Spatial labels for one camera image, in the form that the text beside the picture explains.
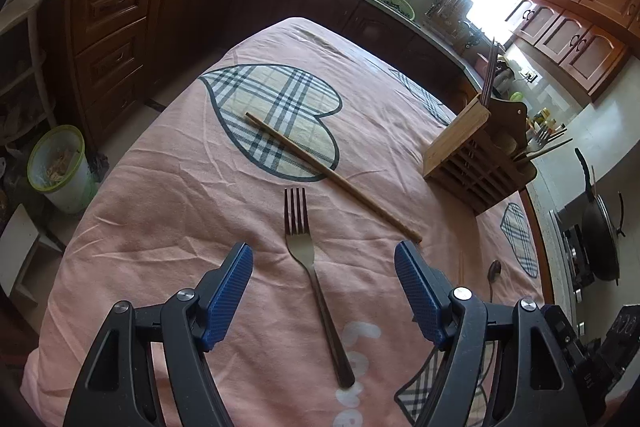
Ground gas stove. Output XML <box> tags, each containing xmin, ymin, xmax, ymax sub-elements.
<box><xmin>549</xmin><ymin>197</ymin><xmax>598</xmax><ymax>313</ymax></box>

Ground steel spoon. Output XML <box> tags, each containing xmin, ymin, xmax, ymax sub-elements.
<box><xmin>487</xmin><ymin>259</ymin><xmax>502</xmax><ymax>301</ymax></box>

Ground black wok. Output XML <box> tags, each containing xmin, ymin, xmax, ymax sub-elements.
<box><xmin>574</xmin><ymin>147</ymin><xmax>625</xmax><ymax>282</ymax></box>

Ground chopstick in holder left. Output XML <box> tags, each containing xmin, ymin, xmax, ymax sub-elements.
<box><xmin>513</xmin><ymin>124</ymin><xmax>572</xmax><ymax>161</ymax></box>

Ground chopstick in holder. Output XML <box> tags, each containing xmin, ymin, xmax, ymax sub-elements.
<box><xmin>513</xmin><ymin>124</ymin><xmax>572</xmax><ymax>161</ymax></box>
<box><xmin>480</xmin><ymin>40</ymin><xmax>499</xmax><ymax>107</ymax></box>

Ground green rimmed trash bin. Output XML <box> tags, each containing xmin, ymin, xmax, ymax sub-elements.
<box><xmin>27</xmin><ymin>124</ymin><xmax>98</xmax><ymax>215</ymax></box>

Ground wooden utensil holder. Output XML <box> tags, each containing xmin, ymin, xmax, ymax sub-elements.
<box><xmin>423</xmin><ymin>98</ymin><xmax>537</xmax><ymax>215</ymax></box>

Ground steel fork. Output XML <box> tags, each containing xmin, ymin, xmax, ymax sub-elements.
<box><xmin>284</xmin><ymin>187</ymin><xmax>356</xmax><ymax>389</ymax></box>

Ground wooden chopstick on table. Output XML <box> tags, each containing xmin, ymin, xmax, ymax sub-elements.
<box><xmin>245</xmin><ymin>112</ymin><xmax>423</xmax><ymax>243</ymax></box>

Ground chopstick in holder right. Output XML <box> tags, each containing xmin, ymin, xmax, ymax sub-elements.
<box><xmin>480</xmin><ymin>40</ymin><xmax>499</xmax><ymax>107</ymax></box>

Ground pink heart-patterned tablecloth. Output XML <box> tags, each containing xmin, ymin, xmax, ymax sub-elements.
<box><xmin>21</xmin><ymin>18</ymin><xmax>542</xmax><ymax>426</ymax></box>

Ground upper wooden cabinets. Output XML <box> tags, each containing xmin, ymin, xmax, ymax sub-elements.
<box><xmin>506</xmin><ymin>0</ymin><xmax>639</xmax><ymax>105</ymax></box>

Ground dish drying rack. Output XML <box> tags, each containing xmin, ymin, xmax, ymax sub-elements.
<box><xmin>425</xmin><ymin>0</ymin><xmax>473</xmax><ymax>53</ymax></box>

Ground green colander basin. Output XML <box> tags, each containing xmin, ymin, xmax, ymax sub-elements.
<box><xmin>378</xmin><ymin>0</ymin><xmax>416</xmax><ymax>20</ymax></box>

